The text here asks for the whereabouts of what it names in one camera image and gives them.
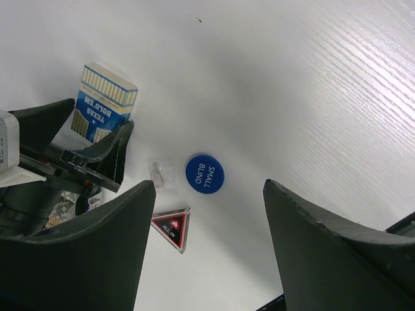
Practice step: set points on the blue card deck box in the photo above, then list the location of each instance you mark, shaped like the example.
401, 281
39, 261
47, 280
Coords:
104, 103

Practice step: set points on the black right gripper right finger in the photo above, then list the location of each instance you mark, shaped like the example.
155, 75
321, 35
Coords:
327, 262

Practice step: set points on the blue small blind button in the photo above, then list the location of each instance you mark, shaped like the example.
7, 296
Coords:
204, 173

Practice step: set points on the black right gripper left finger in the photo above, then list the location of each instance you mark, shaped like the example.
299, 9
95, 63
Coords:
91, 262

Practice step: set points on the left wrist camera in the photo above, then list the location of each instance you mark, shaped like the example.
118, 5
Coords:
11, 173

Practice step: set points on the keys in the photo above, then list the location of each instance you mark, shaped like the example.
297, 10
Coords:
162, 171

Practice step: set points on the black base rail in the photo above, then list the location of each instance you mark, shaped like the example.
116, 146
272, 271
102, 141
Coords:
404, 227

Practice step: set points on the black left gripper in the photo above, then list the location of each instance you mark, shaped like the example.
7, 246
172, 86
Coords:
25, 208

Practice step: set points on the triangular all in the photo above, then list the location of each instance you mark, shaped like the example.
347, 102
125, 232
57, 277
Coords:
173, 226

